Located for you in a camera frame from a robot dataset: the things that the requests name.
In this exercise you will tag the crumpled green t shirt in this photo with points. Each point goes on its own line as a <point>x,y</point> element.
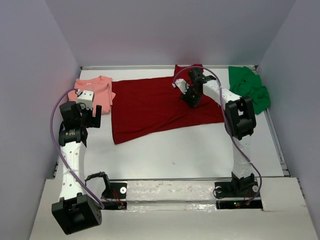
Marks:
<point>245,83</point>

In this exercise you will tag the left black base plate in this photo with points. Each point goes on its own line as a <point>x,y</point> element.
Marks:
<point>115,198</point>

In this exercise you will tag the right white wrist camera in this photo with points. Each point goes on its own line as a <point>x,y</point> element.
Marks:
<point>182,85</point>

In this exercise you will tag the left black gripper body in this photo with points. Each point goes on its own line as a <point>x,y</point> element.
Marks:
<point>90,117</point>

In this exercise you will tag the dark red t shirt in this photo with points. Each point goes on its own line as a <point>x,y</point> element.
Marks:
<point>144,106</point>

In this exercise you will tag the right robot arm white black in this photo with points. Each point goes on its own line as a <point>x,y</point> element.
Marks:
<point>239,121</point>

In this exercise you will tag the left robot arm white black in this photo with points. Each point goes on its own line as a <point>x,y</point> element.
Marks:
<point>78,207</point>

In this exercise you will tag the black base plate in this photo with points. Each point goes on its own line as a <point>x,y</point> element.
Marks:
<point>115,198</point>
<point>231,197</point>

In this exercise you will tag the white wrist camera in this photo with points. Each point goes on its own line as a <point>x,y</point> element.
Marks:
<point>182,85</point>
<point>85,99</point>

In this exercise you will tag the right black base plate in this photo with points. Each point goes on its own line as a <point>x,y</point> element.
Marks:
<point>231,197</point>

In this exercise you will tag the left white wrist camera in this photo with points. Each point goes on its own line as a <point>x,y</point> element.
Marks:
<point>85,99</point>

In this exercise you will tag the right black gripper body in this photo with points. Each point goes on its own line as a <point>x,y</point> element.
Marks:
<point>191,96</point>

